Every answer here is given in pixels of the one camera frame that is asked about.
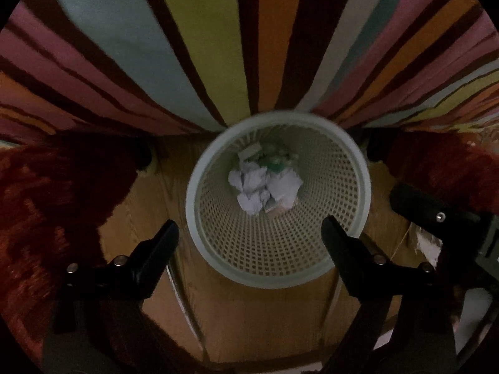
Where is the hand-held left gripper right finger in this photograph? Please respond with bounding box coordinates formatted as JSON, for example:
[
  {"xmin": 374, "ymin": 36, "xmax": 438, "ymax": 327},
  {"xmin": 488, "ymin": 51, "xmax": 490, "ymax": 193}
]
[{"xmin": 320, "ymin": 215, "xmax": 458, "ymax": 374}]

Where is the red shaggy rug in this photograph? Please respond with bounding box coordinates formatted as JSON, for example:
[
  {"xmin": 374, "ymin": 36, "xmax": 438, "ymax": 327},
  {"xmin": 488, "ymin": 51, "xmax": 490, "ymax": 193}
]
[{"xmin": 0, "ymin": 128, "xmax": 499, "ymax": 363}]

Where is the white paper ball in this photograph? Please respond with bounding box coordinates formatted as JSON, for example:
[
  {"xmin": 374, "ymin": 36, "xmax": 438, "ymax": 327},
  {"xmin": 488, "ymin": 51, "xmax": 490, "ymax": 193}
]
[{"xmin": 228, "ymin": 161, "xmax": 271, "ymax": 216}]

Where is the striped bed sheet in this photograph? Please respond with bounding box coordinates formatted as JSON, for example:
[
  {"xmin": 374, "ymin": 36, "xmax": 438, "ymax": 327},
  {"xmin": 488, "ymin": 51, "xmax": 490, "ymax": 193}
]
[{"xmin": 0, "ymin": 0, "xmax": 499, "ymax": 138}]

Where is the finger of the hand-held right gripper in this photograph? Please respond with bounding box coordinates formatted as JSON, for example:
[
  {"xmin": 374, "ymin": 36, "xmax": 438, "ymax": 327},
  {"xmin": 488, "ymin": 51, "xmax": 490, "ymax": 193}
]
[{"xmin": 390, "ymin": 182, "xmax": 482, "ymax": 242}]

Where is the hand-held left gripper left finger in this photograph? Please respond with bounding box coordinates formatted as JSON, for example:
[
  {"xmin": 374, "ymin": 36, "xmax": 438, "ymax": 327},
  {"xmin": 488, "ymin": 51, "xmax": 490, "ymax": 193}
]
[{"xmin": 43, "ymin": 219, "xmax": 180, "ymax": 374}]

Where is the white mesh wastebasket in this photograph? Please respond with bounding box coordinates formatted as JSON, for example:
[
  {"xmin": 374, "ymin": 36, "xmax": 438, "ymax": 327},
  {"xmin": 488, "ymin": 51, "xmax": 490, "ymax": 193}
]
[{"xmin": 186, "ymin": 111, "xmax": 372, "ymax": 290}]

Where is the small beige cardboard box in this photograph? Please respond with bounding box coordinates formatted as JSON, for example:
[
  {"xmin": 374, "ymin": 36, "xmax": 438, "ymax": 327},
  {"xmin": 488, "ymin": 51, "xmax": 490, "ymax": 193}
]
[{"xmin": 238, "ymin": 143, "xmax": 263, "ymax": 162}]

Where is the white paper sheet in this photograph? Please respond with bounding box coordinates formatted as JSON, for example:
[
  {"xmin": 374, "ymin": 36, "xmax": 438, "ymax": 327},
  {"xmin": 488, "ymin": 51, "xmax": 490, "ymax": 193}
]
[{"xmin": 265, "ymin": 169, "xmax": 304, "ymax": 214}]

